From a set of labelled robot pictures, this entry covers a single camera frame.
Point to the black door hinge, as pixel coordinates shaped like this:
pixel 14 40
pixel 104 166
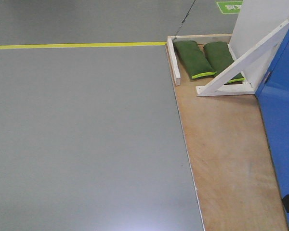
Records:
pixel 267 76

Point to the blue door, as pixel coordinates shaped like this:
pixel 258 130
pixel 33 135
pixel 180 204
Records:
pixel 273 98

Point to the green sandbag left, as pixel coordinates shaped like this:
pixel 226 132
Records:
pixel 193 59

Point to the green sandbag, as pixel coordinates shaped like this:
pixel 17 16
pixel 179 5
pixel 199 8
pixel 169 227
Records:
pixel 218 55
pixel 193 59

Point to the green sandbag right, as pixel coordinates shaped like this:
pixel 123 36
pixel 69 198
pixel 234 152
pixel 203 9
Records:
pixel 218 55

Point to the brown plywood base board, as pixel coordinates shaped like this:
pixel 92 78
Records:
pixel 230 159

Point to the green floor sticker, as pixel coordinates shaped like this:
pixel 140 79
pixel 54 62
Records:
pixel 229 7

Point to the white wooden side rail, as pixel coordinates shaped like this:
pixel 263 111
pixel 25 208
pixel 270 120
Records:
pixel 173 63

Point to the white diagonal brace frame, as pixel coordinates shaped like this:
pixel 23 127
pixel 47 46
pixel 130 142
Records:
pixel 218 86

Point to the white door frame panel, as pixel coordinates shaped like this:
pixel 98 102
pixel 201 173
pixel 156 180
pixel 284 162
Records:
pixel 257 18

